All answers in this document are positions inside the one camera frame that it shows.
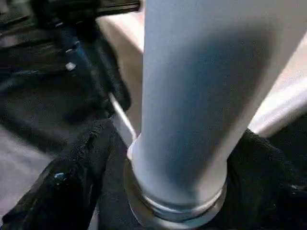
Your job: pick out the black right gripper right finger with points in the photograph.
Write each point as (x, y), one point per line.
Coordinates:
(273, 191)

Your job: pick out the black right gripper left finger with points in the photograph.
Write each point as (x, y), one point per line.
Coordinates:
(62, 187)

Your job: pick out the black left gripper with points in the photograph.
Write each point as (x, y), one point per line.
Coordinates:
(76, 9)

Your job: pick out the white plastic table top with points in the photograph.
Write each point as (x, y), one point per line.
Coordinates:
(283, 91)

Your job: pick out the white plastic table leg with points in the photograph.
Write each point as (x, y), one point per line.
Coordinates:
(206, 96)

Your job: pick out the black plastic mat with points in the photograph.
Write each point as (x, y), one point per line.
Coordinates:
(38, 96)

